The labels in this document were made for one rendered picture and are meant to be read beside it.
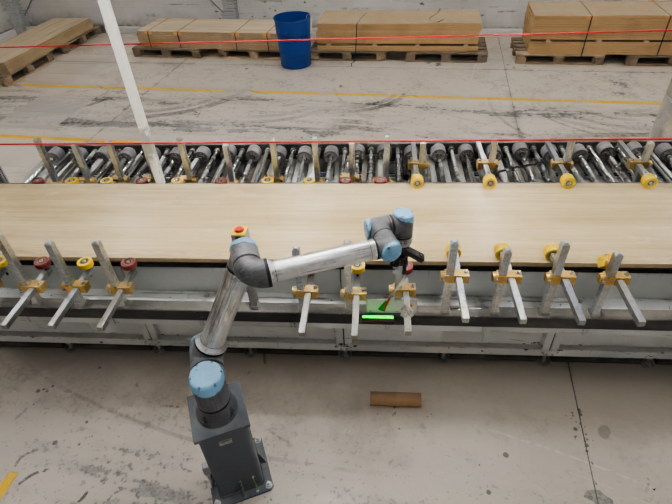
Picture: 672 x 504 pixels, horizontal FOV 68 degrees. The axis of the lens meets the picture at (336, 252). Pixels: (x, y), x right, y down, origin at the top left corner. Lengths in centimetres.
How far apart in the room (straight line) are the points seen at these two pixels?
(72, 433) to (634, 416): 327
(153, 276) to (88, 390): 95
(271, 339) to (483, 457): 143
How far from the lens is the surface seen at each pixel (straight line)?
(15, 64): 944
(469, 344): 324
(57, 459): 341
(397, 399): 306
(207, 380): 225
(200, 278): 295
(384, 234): 202
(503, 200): 317
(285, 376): 327
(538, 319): 275
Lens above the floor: 261
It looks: 40 degrees down
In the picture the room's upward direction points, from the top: 3 degrees counter-clockwise
